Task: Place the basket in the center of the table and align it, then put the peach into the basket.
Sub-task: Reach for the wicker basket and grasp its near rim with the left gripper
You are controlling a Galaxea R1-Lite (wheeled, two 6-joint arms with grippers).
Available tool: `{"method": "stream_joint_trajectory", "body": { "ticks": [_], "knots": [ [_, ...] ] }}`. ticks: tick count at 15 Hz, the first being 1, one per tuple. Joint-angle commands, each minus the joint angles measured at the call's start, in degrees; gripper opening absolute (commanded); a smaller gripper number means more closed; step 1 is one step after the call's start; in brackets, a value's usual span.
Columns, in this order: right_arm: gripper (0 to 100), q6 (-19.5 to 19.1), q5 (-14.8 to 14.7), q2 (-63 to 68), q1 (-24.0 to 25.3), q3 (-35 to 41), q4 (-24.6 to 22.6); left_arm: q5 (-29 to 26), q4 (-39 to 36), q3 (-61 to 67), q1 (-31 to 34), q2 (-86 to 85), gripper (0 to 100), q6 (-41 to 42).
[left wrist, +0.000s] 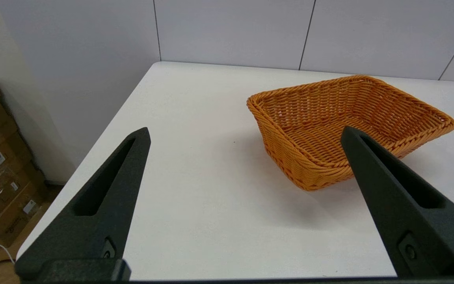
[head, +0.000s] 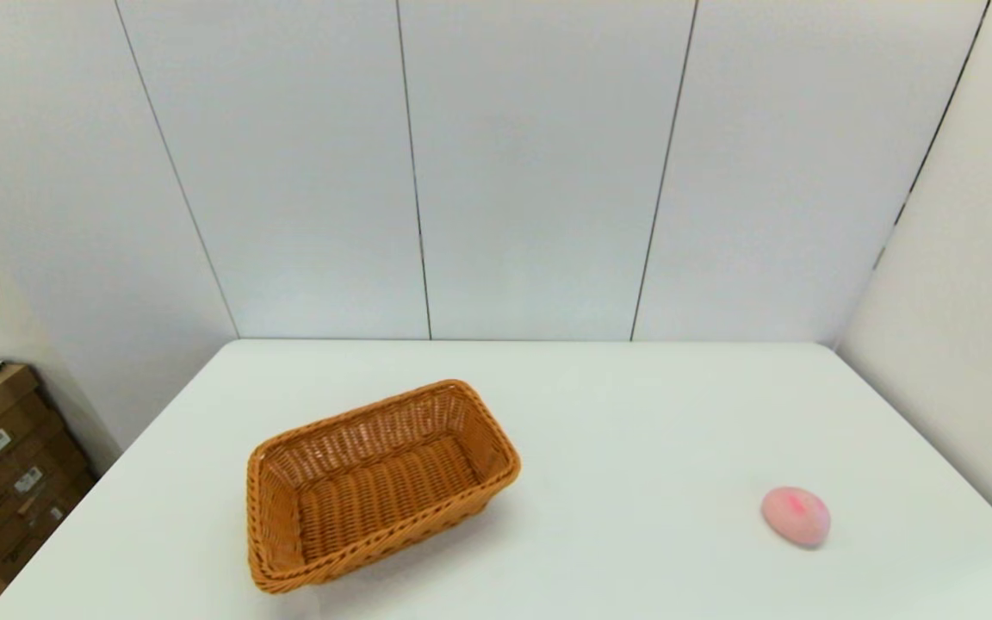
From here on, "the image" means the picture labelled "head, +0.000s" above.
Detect brown woven wicker basket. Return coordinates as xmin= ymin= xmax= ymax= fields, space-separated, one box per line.
xmin=246 ymin=379 xmax=522 ymax=595

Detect pink peach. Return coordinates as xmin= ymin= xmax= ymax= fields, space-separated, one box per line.
xmin=760 ymin=487 xmax=832 ymax=549

